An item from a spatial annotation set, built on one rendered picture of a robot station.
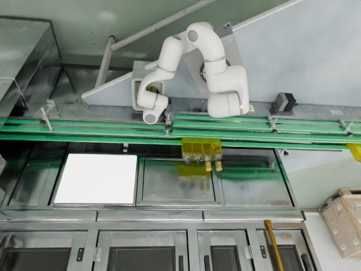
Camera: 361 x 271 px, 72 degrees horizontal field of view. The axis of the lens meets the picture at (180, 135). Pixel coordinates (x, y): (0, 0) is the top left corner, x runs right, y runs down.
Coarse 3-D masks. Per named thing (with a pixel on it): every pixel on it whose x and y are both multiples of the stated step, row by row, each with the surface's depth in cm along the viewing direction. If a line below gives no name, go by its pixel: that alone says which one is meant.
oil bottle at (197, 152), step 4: (192, 140) 145; (196, 140) 145; (200, 140) 146; (192, 144) 143; (196, 144) 143; (200, 144) 144; (192, 148) 142; (196, 148) 141; (200, 148) 142; (192, 152) 141; (196, 152) 140; (200, 152) 140; (192, 156) 141; (196, 156) 139; (200, 156) 139
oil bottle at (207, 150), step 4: (204, 140) 146; (208, 140) 146; (204, 144) 144; (208, 144) 144; (204, 148) 142; (208, 148) 142; (204, 152) 140; (208, 152) 141; (204, 156) 140; (208, 156) 140; (204, 160) 142
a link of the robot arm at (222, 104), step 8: (208, 96) 106; (216, 96) 101; (224, 96) 100; (232, 96) 100; (208, 104) 102; (216, 104) 100; (224, 104) 99; (232, 104) 99; (208, 112) 103; (216, 112) 101; (224, 112) 100; (232, 112) 100
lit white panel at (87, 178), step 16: (80, 160) 145; (96, 160) 147; (112, 160) 148; (128, 160) 149; (64, 176) 138; (80, 176) 139; (96, 176) 140; (112, 176) 141; (128, 176) 142; (64, 192) 132; (80, 192) 133; (96, 192) 134; (112, 192) 134; (128, 192) 135
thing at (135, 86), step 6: (138, 78) 128; (132, 84) 130; (138, 84) 139; (150, 84) 139; (156, 84) 139; (162, 84) 131; (132, 90) 133; (138, 90) 142; (162, 90) 134; (132, 96) 136; (138, 108) 143
